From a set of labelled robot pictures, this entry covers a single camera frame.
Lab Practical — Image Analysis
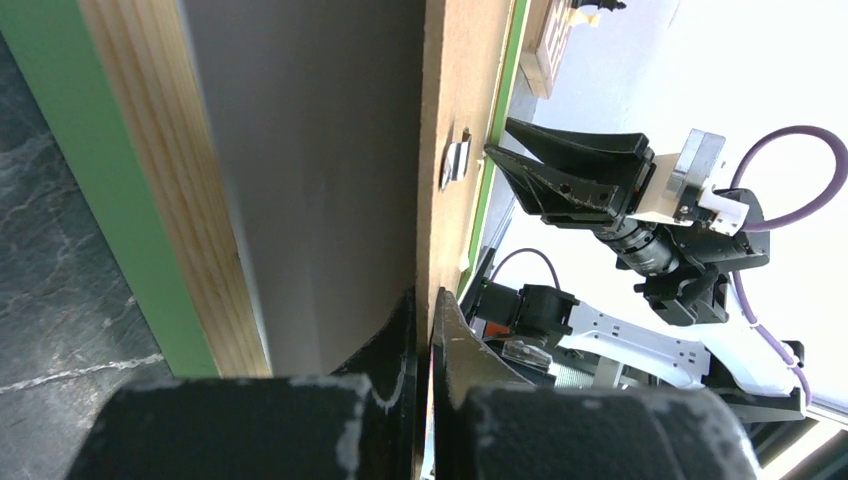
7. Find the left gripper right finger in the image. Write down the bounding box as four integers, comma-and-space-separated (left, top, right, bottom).
432, 289, 761, 479

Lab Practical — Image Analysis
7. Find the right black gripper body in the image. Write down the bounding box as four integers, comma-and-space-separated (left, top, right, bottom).
484, 118, 680, 277

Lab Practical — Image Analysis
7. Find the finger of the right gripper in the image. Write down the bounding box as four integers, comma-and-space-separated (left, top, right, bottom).
505, 118, 653, 173
485, 145, 636, 226

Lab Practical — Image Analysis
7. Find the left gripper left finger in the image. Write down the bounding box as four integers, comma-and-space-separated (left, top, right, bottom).
67, 290, 417, 479

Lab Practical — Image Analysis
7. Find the brown frame backing board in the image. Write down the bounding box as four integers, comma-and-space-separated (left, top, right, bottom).
411, 1, 530, 479

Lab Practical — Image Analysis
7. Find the light wooden picture frame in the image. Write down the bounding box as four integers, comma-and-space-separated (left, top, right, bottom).
1, 1, 271, 378

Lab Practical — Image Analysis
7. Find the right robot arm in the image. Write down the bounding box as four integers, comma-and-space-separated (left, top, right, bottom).
460, 119, 807, 423

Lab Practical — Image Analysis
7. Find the wooden chessboard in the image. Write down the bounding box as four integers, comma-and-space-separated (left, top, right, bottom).
519, 0, 573, 99

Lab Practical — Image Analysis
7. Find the white chess piece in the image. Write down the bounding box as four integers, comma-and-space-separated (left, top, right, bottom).
568, 10, 600, 28

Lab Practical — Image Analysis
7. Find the black chess piece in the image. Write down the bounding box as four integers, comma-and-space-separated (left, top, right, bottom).
573, 0, 627, 12

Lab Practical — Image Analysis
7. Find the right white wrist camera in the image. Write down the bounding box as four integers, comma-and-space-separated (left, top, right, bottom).
631, 129, 749, 236

